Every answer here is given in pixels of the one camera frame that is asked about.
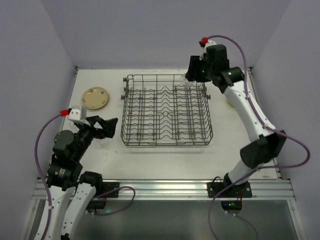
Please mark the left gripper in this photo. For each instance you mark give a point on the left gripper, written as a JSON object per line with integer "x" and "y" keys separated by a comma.
{"x": 96, "y": 127}

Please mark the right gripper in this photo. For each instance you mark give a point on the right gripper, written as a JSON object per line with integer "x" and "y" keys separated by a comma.
{"x": 196, "y": 66}

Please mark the clear glass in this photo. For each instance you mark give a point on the clear glass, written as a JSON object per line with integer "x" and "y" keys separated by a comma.
{"x": 183, "y": 82}
{"x": 104, "y": 143}

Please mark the small cream plate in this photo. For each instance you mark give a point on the small cream plate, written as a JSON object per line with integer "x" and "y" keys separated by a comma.
{"x": 95, "y": 98}

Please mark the lime green bowl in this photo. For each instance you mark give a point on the lime green bowl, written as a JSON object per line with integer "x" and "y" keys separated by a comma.
{"x": 230, "y": 103}

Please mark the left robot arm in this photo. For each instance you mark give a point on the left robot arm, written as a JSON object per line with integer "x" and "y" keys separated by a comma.
{"x": 69, "y": 189}

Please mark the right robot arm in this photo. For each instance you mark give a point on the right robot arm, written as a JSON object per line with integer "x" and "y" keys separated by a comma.
{"x": 264, "y": 145}

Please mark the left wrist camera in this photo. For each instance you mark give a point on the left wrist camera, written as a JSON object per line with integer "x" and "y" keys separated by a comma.
{"x": 78, "y": 114}

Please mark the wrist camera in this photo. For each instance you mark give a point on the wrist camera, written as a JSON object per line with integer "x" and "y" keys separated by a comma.
{"x": 78, "y": 114}
{"x": 204, "y": 44}

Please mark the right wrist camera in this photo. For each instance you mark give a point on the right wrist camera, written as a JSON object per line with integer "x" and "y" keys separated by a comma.
{"x": 204, "y": 44}

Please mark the grey wire dish rack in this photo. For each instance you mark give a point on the grey wire dish rack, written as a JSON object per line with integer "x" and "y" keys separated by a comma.
{"x": 158, "y": 112}

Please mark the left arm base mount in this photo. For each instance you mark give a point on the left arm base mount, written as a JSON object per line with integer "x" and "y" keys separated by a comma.
{"x": 105, "y": 192}

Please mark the aluminium mounting rail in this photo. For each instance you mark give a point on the aluminium mounting rail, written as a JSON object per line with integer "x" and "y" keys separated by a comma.
{"x": 200, "y": 190}

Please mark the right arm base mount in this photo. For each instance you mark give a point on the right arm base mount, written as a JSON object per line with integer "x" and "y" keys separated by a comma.
{"x": 232, "y": 198}

